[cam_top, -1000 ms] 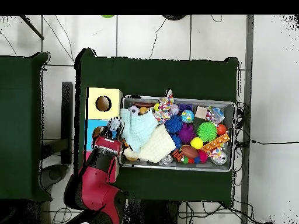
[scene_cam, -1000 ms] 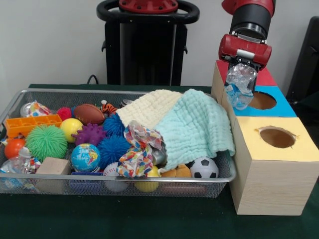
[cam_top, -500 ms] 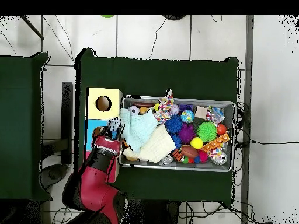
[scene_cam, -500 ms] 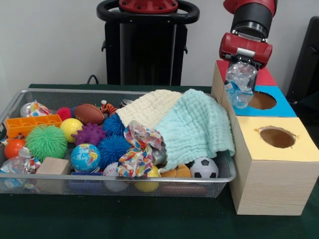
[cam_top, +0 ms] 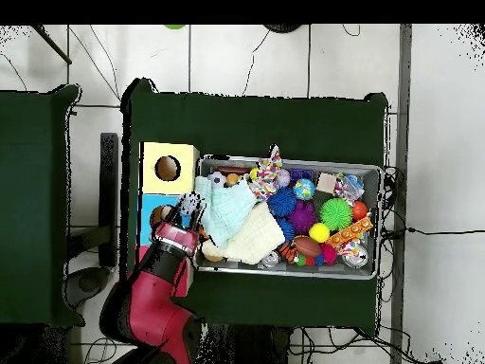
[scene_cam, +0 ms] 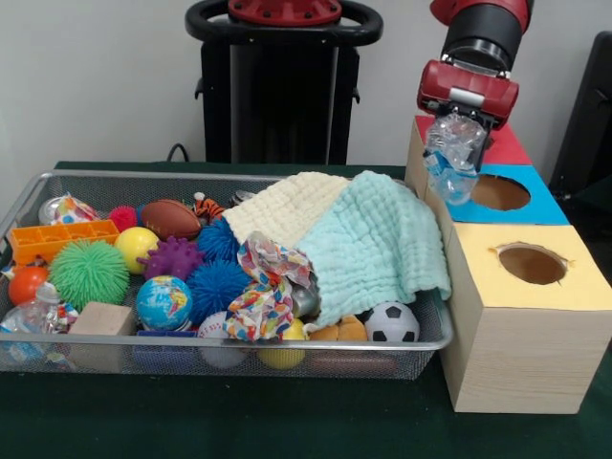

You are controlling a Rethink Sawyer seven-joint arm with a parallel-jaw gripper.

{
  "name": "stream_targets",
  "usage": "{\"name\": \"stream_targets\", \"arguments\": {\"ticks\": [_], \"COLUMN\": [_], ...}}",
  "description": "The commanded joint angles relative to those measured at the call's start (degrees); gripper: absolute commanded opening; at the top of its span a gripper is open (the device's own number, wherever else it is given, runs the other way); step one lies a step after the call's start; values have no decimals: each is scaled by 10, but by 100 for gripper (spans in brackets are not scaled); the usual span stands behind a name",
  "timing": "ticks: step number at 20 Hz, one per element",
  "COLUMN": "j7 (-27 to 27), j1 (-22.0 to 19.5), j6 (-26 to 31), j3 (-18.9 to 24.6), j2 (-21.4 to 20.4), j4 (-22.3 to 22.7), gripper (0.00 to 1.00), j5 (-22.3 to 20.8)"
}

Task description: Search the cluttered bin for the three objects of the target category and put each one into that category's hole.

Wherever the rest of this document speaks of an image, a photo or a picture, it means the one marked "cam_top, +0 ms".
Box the mint green cloth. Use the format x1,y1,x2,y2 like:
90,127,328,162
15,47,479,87
194,175,258,249

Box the cream white cloth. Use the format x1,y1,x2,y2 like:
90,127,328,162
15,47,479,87
200,204,286,265

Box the colourful dotted cloth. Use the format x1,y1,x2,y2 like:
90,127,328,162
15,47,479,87
247,145,284,202

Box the wooden box with three holes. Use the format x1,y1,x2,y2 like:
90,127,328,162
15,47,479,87
135,141,201,298

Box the shallow mesh bin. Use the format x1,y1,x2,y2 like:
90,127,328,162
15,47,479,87
192,154,384,281

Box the black upright panel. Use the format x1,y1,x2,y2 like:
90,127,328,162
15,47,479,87
98,132,119,268

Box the blue spiky ball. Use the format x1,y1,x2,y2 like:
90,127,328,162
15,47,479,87
266,186,298,218

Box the grey round stand foot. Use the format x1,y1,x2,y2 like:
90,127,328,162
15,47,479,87
63,264,115,309

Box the purple spiky toy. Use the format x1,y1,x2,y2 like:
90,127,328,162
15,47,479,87
287,200,318,235

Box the dark green table cloth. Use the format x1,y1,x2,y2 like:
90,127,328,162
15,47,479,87
118,77,389,330
0,83,85,328

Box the globe print ball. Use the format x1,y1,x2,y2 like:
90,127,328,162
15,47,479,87
294,177,316,201

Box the brown toy football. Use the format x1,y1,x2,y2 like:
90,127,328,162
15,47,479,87
293,235,323,259

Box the yellow ball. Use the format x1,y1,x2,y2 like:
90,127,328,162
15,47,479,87
308,222,332,244

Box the green spiky ball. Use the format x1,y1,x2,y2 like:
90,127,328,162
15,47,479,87
318,197,354,232

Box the orange plastic tray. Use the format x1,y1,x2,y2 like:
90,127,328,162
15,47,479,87
326,215,374,249

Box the black round object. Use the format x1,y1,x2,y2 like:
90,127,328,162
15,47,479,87
262,24,304,34

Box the black slanted rod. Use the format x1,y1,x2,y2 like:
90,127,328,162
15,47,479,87
30,24,73,65

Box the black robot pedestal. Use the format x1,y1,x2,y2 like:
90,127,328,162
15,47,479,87
200,323,294,364

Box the thin black cable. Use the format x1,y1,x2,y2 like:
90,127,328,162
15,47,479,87
382,226,485,241

